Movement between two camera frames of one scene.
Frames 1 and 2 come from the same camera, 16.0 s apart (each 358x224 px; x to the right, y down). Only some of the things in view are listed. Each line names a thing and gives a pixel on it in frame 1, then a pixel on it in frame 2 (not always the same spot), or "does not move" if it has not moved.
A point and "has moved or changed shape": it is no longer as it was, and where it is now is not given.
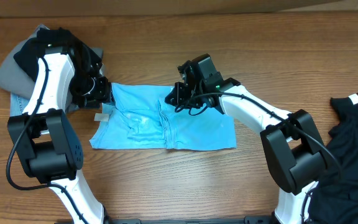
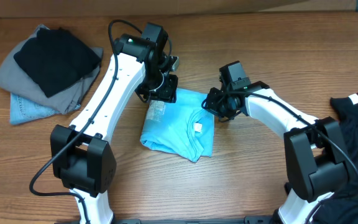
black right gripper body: [187, 94] -> [219, 104]
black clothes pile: [348, 194] does not move
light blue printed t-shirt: [138, 117] has moved or changed shape
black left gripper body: [86, 89] -> [158, 86]
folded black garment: [28, 56] does not move
